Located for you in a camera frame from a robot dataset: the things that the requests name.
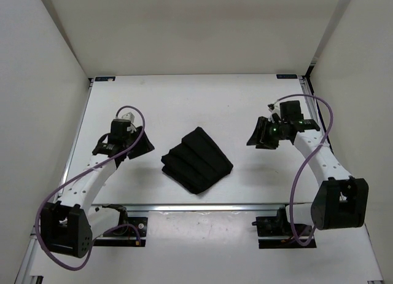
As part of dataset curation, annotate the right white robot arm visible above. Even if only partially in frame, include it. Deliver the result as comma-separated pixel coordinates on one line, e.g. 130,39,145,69
247,100,369,235

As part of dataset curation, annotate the right blue corner label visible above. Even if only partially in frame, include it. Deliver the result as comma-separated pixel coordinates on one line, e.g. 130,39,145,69
276,74,298,79

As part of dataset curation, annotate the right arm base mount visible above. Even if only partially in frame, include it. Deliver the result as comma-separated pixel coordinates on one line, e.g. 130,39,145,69
252,207,317,250

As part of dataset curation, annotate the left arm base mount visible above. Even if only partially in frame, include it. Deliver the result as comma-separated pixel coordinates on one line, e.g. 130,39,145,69
88,204,148,248

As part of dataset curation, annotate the blue corner label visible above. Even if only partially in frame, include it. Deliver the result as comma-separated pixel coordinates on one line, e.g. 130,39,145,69
276,74,298,79
95,76,116,82

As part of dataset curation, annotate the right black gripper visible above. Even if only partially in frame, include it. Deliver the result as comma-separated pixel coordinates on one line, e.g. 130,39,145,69
246,116,288,150

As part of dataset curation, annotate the left blue corner label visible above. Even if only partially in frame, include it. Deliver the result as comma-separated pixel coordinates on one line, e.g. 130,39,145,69
95,76,116,82

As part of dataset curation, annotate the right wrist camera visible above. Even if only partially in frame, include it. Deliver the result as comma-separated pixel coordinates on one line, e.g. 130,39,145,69
268,104,281,123

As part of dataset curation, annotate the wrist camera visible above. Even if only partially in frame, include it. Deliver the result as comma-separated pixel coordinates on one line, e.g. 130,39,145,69
268,104,281,123
115,112,135,126

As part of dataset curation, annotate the black pleated skirt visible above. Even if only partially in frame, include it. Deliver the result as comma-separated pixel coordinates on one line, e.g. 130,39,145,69
161,127,233,195

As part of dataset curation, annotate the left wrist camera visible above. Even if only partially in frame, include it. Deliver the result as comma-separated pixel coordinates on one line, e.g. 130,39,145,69
115,112,135,126

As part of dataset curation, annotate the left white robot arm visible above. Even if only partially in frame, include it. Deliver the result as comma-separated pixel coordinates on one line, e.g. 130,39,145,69
39,117,154,258

